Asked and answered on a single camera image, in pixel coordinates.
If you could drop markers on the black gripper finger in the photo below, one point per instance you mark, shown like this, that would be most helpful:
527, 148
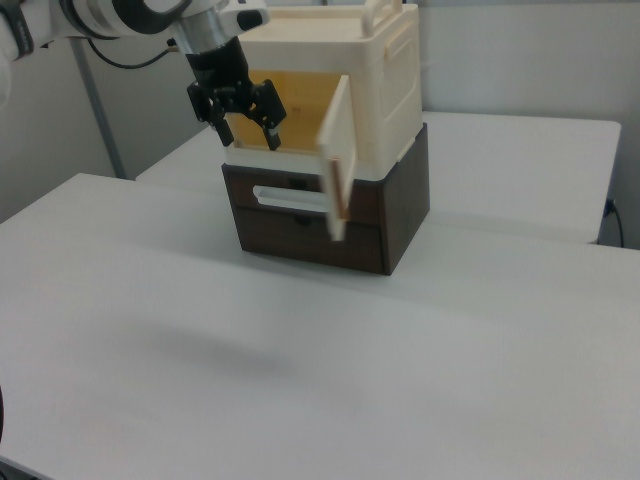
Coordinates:
215, 112
270, 112

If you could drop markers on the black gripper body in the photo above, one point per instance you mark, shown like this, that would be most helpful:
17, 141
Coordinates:
220, 65

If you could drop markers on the cream cabinet door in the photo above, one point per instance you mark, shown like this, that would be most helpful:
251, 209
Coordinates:
340, 145

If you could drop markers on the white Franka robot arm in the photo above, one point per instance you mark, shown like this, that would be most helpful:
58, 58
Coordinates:
115, 17

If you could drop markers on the cream plastic cabinet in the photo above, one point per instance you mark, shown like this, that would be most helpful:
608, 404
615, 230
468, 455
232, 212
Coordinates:
380, 90

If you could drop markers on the dark brown wooden drawer box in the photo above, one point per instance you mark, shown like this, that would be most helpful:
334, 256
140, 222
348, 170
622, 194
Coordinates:
400, 210

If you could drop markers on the grey metal partition post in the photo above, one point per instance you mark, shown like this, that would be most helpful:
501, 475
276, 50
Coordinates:
100, 115

